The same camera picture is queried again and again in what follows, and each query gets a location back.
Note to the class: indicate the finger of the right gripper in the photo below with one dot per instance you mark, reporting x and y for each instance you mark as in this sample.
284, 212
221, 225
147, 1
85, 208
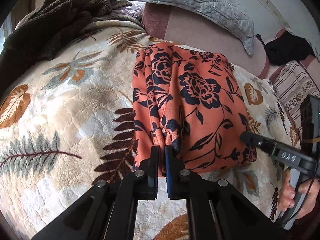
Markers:
258, 141

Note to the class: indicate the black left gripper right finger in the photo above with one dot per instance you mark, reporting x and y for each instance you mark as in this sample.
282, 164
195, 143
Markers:
216, 210

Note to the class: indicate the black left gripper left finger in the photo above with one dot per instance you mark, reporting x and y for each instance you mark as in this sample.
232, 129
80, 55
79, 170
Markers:
107, 210

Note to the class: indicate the orange floral garment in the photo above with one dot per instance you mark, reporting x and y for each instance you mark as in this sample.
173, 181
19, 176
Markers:
189, 100

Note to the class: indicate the striped patterned cushion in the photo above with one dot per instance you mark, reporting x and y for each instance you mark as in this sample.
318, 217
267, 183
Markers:
292, 85

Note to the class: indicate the black cloth on bed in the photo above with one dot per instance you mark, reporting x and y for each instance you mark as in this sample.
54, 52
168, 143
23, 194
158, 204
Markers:
286, 48

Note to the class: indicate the cream leaf-print blanket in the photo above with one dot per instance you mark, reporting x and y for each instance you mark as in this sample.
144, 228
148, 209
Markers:
69, 122

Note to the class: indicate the pink bed sheet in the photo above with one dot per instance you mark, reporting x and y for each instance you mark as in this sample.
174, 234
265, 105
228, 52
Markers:
185, 27

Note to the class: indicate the dark brown fleece garment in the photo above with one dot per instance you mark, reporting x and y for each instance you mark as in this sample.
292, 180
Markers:
46, 30

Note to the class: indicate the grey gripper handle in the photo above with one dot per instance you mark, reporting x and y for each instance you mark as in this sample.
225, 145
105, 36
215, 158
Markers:
286, 201

